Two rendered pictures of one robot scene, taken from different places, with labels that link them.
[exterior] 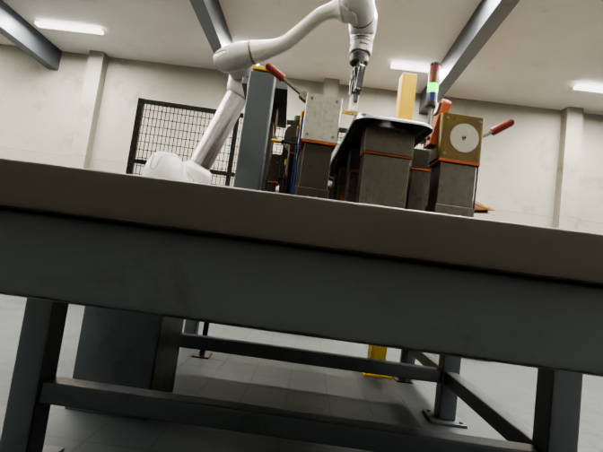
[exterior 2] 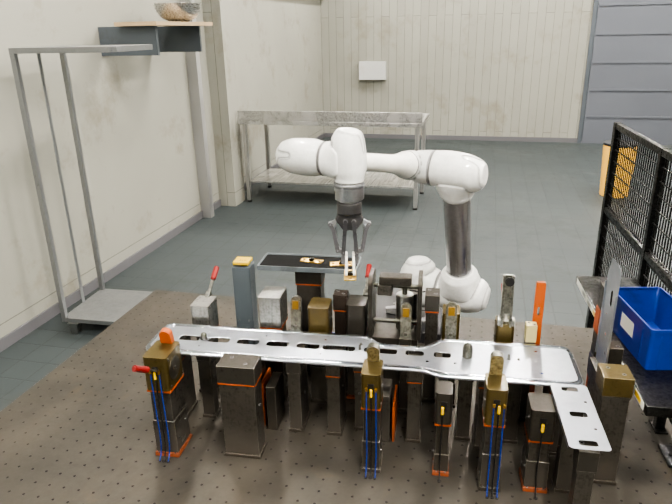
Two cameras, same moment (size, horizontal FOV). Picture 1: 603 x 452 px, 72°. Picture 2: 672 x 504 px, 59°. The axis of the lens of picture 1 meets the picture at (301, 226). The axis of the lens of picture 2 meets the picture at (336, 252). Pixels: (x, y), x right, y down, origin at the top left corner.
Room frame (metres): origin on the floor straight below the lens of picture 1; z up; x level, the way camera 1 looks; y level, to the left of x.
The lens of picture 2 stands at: (1.91, -1.84, 1.97)
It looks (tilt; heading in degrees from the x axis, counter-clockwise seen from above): 20 degrees down; 102
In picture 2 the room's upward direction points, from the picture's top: 1 degrees counter-clockwise
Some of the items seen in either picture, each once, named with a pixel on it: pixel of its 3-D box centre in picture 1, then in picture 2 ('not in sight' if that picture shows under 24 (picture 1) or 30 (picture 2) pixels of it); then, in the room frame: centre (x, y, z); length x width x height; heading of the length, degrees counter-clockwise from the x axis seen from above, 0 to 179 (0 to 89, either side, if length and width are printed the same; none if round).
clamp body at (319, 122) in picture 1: (309, 169); (209, 343); (1.02, 0.00, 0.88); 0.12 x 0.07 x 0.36; 92
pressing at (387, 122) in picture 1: (350, 178); (353, 351); (1.60, -0.16, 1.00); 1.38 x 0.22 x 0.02; 2
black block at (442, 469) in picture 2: not in sight; (442, 432); (1.90, -0.33, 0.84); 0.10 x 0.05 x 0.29; 92
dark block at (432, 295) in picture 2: not in sight; (430, 345); (1.84, 0.07, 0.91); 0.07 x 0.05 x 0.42; 92
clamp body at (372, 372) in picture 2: not in sight; (371, 419); (1.69, -0.34, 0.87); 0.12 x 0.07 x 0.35; 92
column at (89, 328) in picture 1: (137, 318); not in sight; (1.74, 0.62, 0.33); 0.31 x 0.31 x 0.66; 88
